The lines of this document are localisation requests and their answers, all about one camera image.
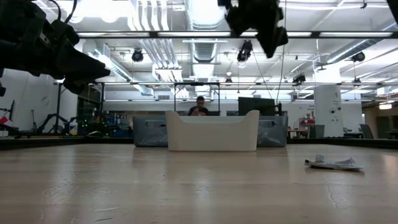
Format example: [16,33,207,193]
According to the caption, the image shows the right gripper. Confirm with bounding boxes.
[224,0,289,60]

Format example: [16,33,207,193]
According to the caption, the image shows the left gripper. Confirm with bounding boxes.
[0,20,111,96]

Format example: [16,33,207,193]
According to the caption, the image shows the black monitor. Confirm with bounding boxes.
[238,96,276,116]

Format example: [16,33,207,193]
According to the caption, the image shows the blue crates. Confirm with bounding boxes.
[104,113,134,138]

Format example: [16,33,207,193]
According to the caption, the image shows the white pillar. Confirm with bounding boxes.
[313,85,344,138]

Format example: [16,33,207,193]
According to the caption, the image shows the red shelf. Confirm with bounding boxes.
[298,116,317,139]

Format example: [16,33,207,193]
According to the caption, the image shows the dark grey storage bin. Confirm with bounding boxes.
[132,115,169,147]
[257,115,289,148]

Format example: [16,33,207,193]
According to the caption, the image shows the person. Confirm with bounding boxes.
[188,95,210,116]

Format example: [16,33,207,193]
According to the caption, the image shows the white plastic bin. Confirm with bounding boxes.
[165,110,261,152]

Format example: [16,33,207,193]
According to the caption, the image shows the white packet with text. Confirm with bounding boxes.
[304,154,364,171]

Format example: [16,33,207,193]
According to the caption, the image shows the thin hanging cable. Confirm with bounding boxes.
[275,0,287,103]

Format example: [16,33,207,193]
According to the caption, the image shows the silver ventilation duct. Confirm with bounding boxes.
[185,0,228,98]

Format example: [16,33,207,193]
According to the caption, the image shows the black aluminium table frame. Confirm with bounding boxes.
[0,136,398,151]

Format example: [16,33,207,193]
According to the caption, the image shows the black square frame stand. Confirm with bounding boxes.
[173,82,221,113]

